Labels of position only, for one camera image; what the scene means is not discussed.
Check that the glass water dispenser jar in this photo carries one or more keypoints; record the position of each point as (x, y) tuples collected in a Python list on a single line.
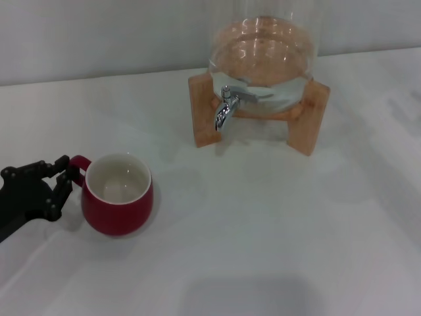
[(279, 92)]

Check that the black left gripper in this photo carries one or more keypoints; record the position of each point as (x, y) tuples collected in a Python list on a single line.
[(23, 200)]

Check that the red ceramic cup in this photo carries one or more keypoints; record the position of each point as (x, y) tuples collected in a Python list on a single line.
[(115, 214)]

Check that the chrome metal faucet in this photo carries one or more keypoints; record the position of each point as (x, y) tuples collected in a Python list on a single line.
[(223, 110)]

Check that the wooden dispenser stand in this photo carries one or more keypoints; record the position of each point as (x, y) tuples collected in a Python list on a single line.
[(204, 112)]

